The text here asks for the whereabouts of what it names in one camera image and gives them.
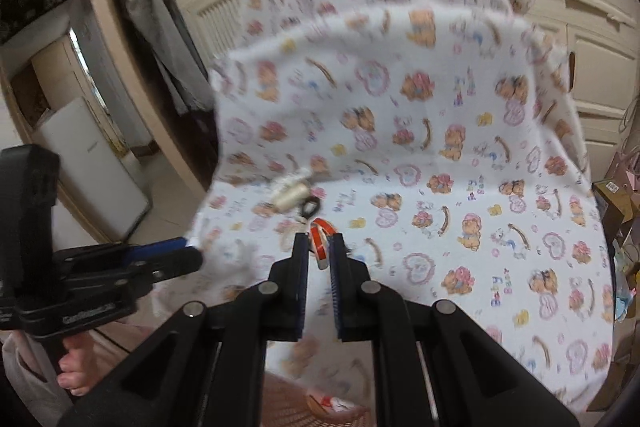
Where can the brown cardboard box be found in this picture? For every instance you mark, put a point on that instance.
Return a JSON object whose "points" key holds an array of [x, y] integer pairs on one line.
{"points": [[612, 202]]}

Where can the person's left hand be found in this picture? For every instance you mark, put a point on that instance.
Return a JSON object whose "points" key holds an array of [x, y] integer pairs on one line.
{"points": [[77, 367]]}

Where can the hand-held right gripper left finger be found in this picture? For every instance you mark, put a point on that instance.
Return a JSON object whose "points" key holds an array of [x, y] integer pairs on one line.
{"points": [[301, 272]]}

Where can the printed bear blanket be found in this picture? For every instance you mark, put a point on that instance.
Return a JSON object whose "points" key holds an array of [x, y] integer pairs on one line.
{"points": [[425, 132]]}

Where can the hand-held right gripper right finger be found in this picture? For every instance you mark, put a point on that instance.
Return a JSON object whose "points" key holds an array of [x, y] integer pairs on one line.
{"points": [[336, 277]]}

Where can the curved wooden frame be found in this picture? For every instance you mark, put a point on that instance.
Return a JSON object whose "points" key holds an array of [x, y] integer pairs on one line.
{"points": [[130, 72]]}

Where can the white appliance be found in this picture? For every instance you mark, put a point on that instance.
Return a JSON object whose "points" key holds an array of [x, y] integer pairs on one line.
{"points": [[95, 167]]}

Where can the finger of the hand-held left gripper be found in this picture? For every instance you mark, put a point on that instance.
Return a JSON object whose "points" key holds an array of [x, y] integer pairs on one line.
{"points": [[175, 263], [160, 247]]}

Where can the black plastic clip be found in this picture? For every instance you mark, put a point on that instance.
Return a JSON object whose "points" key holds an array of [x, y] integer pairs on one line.
{"points": [[310, 207]]}

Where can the cream wardrobe cabinet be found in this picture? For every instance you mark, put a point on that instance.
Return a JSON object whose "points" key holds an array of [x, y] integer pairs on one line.
{"points": [[590, 32]]}

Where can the hanging grey denim clothes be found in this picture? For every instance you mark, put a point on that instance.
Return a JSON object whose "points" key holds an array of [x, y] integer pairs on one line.
{"points": [[160, 22]]}

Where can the pink mesh wastebasket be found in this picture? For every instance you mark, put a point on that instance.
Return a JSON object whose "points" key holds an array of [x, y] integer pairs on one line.
{"points": [[300, 407]]}

